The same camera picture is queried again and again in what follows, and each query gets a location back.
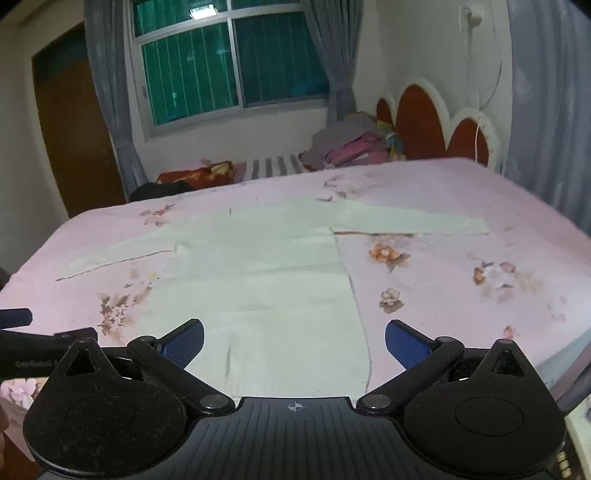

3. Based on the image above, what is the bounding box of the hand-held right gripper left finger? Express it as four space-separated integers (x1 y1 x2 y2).
51 318 235 416

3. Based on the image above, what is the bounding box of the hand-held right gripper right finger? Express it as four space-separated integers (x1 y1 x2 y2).
355 318 540 416

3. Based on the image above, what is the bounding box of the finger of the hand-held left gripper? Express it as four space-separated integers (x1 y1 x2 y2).
0 308 34 328

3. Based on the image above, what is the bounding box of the white knit sweater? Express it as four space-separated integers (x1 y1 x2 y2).
55 196 492 400

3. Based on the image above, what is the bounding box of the pink floral bed sheet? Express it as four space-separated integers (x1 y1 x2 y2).
0 157 591 418

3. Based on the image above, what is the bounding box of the black cloth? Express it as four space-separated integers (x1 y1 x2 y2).
128 181 195 203

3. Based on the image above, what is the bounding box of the red floral pillow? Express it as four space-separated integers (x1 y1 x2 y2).
154 160 236 188

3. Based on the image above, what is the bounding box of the brown wooden door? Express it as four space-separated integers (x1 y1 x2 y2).
31 21 127 220

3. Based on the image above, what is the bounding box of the pink folded clothing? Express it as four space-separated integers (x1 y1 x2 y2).
324 133 393 168

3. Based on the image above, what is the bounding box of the white appliance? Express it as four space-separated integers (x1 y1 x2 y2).
554 406 591 480

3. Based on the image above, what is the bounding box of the colourful printed cloth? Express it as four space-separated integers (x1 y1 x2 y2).
376 119 408 161

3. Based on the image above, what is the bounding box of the grey folded clothing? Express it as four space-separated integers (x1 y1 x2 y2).
300 113 385 171

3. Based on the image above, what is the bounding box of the red and white headboard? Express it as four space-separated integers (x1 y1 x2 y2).
375 78 504 174

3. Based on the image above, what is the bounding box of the grey curtain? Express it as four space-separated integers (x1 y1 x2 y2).
302 0 358 129
83 0 149 195

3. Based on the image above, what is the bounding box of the blue-grey patterned curtain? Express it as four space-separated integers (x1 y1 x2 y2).
505 0 591 232

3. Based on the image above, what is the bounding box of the white cable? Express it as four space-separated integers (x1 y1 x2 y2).
457 2 504 163

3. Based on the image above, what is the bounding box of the window with white frame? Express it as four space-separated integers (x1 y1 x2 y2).
129 0 331 139

